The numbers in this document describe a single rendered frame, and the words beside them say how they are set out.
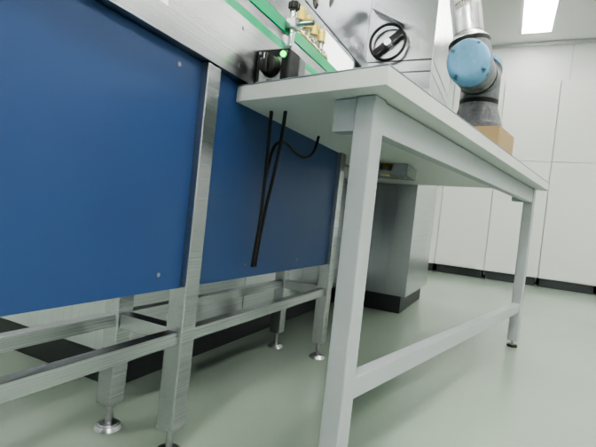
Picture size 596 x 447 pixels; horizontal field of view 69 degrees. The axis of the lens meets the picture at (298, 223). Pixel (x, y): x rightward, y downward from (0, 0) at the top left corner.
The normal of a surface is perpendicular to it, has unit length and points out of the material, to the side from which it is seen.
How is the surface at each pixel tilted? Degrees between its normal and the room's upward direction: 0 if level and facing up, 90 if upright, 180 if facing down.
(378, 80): 90
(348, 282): 90
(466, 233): 90
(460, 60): 98
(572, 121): 90
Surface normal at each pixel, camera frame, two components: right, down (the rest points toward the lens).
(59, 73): 0.89, 0.11
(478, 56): -0.54, 0.11
